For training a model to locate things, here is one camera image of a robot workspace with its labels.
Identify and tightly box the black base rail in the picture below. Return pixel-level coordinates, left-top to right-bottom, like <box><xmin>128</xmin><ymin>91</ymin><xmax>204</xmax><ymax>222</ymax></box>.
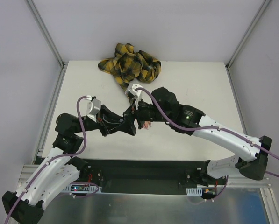
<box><xmin>49</xmin><ymin>158</ymin><xmax>254</xmax><ymax>194</ymax></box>

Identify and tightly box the mannequin hand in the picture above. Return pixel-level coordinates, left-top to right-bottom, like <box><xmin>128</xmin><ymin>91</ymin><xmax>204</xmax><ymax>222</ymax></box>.
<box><xmin>143</xmin><ymin>121</ymin><xmax>151</xmax><ymax>130</ymax></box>

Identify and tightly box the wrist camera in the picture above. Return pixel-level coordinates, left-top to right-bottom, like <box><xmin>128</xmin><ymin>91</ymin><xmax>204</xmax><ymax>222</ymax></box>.
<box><xmin>125</xmin><ymin>83</ymin><xmax>142</xmax><ymax>110</ymax></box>
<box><xmin>86</xmin><ymin>95</ymin><xmax>101</xmax><ymax>122</ymax></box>

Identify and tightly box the yellow plaid shirt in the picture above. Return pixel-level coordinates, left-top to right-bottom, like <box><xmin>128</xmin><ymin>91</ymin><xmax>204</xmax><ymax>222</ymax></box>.
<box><xmin>98</xmin><ymin>43</ymin><xmax>162</xmax><ymax>91</ymax></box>

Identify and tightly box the white cable duct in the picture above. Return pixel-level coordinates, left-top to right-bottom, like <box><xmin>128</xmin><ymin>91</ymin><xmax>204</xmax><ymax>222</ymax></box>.
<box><xmin>61</xmin><ymin>184</ymin><xmax>102</xmax><ymax>194</ymax></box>
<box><xmin>186</xmin><ymin>185</ymin><xmax>218</xmax><ymax>196</ymax></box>

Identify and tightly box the right white cable duct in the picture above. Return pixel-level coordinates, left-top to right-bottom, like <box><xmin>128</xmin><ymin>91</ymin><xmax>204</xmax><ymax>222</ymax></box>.
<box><xmin>186</xmin><ymin>185</ymin><xmax>218</xmax><ymax>196</ymax></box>

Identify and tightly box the purple cable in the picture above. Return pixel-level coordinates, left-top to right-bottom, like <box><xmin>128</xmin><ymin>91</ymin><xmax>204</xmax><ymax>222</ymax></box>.
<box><xmin>134</xmin><ymin>87</ymin><xmax>279</xmax><ymax>182</ymax></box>
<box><xmin>3</xmin><ymin>95</ymin><xmax>93</xmax><ymax>224</ymax></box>

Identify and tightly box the left white cable duct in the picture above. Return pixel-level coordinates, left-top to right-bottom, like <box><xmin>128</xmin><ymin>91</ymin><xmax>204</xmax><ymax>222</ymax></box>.
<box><xmin>61</xmin><ymin>184</ymin><xmax>102</xmax><ymax>194</ymax></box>

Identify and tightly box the left aluminium frame post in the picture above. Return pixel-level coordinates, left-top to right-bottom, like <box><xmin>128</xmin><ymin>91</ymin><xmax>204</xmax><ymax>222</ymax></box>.
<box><xmin>26</xmin><ymin>0</ymin><xmax>67</xmax><ymax>68</ymax></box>

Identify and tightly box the aluminium frame post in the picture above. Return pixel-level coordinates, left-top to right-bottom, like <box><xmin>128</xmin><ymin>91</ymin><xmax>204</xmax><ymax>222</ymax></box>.
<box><xmin>225</xmin><ymin>0</ymin><xmax>272</xmax><ymax>70</ymax></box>
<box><xmin>26</xmin><ymin>0</ymin><xmax>67</xmax><ymax>68</ymax></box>

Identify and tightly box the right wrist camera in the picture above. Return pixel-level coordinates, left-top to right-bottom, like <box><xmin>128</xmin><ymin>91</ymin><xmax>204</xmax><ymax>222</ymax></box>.
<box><xmin>125</xmin><ymin>83</ymin><xmax>142</xmax><ymax>110</ymax></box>

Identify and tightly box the right aluminium frame post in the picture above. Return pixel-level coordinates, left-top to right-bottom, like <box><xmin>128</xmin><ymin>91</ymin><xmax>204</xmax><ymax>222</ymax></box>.
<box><xmin>225</xmin><ymin>0</ymin><xmax>272</xmax><ymax>70</ymax></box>

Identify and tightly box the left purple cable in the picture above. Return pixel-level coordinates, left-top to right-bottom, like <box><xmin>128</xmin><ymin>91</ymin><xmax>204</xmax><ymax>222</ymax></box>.
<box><xmin>3</xmin><ymin>95</ymin><xmax>93</xmax><ymax>224</ymax></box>

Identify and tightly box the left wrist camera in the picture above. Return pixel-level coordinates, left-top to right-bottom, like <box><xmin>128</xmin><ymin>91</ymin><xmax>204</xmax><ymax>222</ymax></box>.
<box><xmin>86</xmin><ymin>95</ymin><xmax>101</xmax><ymax>122</ymax></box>

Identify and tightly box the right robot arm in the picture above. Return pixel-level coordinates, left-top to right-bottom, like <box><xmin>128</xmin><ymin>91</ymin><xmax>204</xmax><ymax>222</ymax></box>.
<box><xmin>125</xmin><ymin>84</ymin><xmax>272</xmax><ymax>184</ymax></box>

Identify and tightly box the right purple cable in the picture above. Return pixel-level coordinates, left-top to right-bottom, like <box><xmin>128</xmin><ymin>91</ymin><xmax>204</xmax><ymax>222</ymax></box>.
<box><xmin>134</xmin><ymin>87</ymin><xmax>279</xmax><ymax>182</ymax></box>

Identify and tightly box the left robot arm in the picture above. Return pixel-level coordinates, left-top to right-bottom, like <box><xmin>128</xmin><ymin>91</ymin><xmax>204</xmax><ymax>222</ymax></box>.
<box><xmin>2</xmin><ymin>102</ymin><xmax>136</xmax><ymax>224</ymax></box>

